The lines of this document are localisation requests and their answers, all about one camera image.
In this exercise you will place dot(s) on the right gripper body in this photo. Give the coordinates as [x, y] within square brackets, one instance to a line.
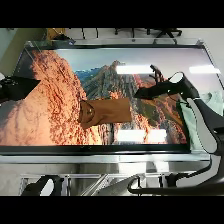
[158, 89]

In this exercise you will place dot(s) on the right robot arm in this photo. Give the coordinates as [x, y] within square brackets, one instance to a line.
[206, 130]

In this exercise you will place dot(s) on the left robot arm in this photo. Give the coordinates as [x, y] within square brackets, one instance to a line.
[16, 88]

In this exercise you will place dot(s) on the pale green garment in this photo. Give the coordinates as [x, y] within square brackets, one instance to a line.
[187, 124]

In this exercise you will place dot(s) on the brown T-shirt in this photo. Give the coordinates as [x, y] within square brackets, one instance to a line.
[110, 111]

